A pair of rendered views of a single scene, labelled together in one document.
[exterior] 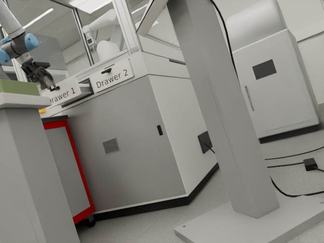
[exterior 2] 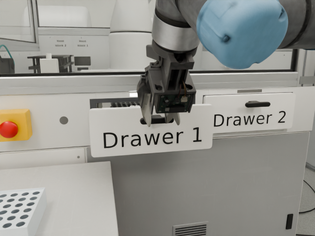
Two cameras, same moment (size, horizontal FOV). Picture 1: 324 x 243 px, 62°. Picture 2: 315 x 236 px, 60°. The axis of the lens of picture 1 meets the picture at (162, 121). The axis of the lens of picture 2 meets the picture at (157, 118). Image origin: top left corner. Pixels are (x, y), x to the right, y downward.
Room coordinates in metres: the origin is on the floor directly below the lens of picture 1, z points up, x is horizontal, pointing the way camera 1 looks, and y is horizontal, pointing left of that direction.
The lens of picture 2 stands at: (1.17, 0.90, 1.05)
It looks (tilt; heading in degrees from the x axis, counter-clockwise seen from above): 14 degrees down; 323
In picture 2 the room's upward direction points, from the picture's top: straight up
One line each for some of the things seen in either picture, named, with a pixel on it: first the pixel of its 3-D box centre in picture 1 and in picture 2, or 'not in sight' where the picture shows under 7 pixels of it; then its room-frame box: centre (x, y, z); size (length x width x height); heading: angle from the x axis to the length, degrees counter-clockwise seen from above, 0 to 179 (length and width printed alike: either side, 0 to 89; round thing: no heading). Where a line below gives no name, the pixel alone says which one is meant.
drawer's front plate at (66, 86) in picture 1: (60, 93); (153, 129); (1.67, 0.54, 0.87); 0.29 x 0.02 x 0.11; 65
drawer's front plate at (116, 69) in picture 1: (111, 76); (249, 112); (1.65, 0.21, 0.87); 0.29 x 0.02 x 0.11; 65
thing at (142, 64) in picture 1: (119, 90); (136, 92); (2.20, 0.26, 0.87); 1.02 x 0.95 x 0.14; 65
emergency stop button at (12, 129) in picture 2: not in sight; (9, 129); (1.87, 0.81, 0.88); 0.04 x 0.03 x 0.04; 65
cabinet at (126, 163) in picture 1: (137, 145); (139, 188); (2.20, 0.25, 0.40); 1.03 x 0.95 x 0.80; 65
